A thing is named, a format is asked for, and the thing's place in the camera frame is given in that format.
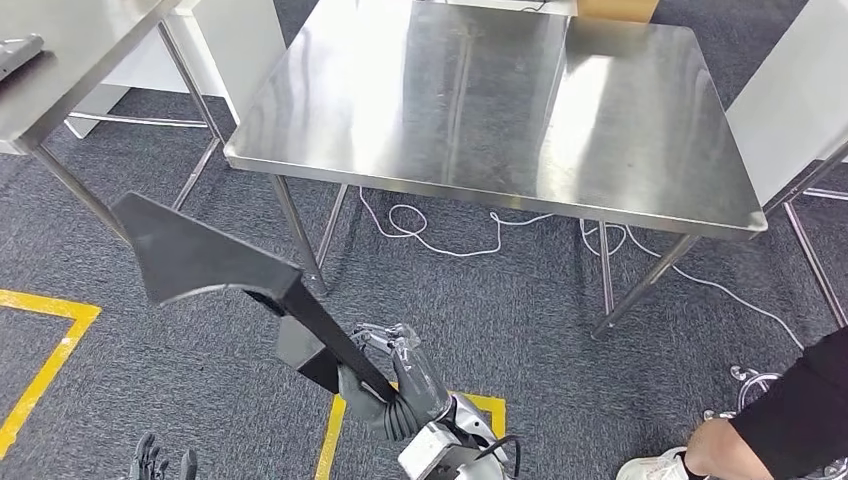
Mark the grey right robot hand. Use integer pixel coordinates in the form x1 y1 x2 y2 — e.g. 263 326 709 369
336 322 456 427

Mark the stainless steel table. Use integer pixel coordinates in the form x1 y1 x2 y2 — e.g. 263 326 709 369
0 0 228 244

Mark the white floor cable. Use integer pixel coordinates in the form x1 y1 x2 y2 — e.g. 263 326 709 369
357 186 806 351

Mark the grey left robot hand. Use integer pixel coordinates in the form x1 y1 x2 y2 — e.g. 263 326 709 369
129 433 199 480

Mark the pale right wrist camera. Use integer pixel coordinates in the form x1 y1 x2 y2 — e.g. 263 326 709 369
397 422 482 480

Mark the stainless steel workbench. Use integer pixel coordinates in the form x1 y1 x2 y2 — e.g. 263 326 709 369
223 0 770 341

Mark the black plastic bracket part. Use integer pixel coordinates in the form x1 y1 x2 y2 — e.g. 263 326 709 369
110 192 399 403

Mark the grey flat device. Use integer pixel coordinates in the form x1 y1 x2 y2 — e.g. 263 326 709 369
0 34 46 83

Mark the white panel table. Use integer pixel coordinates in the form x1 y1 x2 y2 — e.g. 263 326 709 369
725 0 848 331

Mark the person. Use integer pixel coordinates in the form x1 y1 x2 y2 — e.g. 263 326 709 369
616 327 848 480

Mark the chrome stool base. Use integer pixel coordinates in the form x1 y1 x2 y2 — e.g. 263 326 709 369
703 364 786 425

